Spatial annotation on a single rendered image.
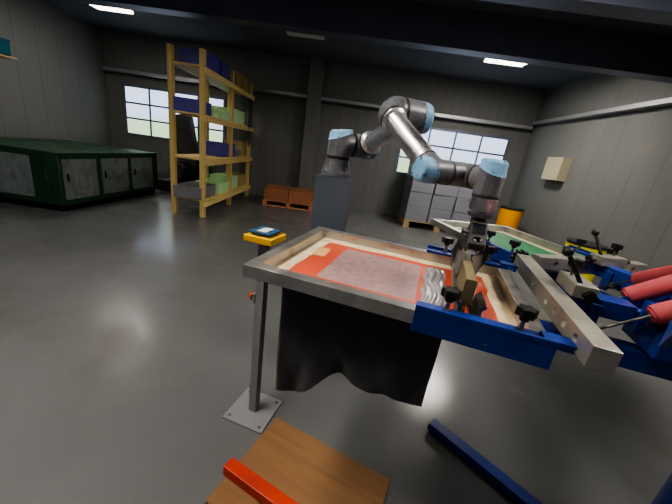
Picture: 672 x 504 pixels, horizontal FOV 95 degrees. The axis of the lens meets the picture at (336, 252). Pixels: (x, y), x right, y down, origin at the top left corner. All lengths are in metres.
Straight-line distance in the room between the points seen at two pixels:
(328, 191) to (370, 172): 5.96
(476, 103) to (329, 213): 6.64
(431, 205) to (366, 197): 1.71
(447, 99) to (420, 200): 2.39
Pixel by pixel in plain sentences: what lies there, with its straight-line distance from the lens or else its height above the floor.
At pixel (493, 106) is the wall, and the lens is 8.09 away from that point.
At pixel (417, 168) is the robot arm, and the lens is 0.98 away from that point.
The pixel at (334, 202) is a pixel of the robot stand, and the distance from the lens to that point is 1.58.
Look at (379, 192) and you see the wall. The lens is 7.57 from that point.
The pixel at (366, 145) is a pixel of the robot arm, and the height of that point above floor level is 1.37.
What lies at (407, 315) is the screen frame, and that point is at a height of 0.97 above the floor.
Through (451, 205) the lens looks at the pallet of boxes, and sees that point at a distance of 6.74.
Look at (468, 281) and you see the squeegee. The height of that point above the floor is 1.05.
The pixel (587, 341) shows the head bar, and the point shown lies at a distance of 0.81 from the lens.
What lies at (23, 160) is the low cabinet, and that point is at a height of 0.64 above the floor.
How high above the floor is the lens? 1.33
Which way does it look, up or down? 18 degrees down
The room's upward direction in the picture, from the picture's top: 8 degrees clockwise
